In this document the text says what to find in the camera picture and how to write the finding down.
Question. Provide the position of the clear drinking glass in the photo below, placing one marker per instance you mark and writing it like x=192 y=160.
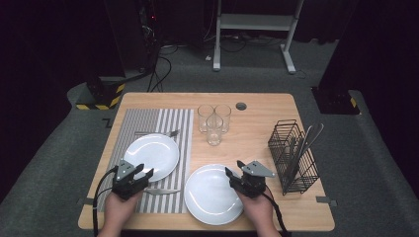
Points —
x=214 y=135
x=204 y=118
x=225 y=115

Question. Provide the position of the dark curtain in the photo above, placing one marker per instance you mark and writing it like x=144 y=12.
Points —
x=388 y=65
x=39 y=82

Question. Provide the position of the white metal stand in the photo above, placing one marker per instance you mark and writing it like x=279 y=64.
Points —
x=253 y=22

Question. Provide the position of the person's left hand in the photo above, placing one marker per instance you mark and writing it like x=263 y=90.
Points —
x=120 y=210

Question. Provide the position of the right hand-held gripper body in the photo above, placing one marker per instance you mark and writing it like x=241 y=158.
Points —
x=253 y=184

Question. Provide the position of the white power plug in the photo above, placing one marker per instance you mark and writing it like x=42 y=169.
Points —
x=208 y=58

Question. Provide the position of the black yellow striped base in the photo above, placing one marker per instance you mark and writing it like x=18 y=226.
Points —
x=108 y=95

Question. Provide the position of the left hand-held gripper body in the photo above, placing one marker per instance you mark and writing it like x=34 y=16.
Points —
x=126 y=186

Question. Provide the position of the grey table grommet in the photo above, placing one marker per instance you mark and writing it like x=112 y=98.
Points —
x=241 y=106

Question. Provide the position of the grey striped placemat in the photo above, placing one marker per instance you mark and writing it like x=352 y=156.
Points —
x=148 y=121

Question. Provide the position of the black equipment tower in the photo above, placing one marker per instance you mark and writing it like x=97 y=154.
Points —
x=138 y=39

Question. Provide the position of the black floor base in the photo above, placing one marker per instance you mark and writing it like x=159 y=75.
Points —
x=332 y=102

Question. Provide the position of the grey tape piece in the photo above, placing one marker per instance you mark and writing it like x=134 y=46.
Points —
x=326 y=200
x=86 y=201

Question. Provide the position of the white plate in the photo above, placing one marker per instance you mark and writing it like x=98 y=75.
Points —
x=151 y=153
x=210 y=197

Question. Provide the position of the metal fork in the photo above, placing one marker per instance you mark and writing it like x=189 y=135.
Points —
x=158 y=133
x=309 y=131

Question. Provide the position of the person's right hand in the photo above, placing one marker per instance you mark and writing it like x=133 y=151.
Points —
x=258 y=210

